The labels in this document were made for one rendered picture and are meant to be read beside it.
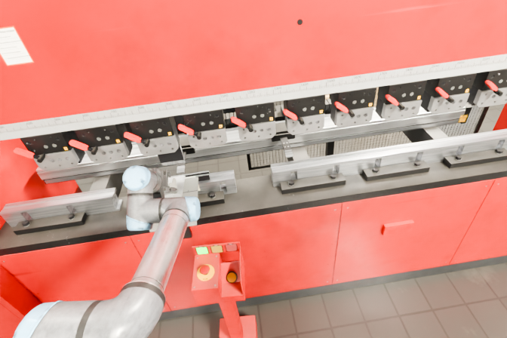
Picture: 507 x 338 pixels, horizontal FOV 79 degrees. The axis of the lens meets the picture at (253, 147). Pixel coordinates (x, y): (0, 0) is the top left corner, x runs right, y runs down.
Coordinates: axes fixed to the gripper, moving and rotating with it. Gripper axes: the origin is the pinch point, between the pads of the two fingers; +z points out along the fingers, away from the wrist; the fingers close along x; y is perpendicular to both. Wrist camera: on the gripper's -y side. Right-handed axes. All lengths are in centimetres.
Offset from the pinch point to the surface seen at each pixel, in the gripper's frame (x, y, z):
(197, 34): -22, 46, -38
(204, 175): -13.2, 7.6, 11.9
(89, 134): 24.8, 23.0, -15.0
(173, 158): -1.7, 14.9, 2.5
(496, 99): -139, 26, -3
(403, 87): -96, 31, -13
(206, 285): -12.7, -37.1, 3.8
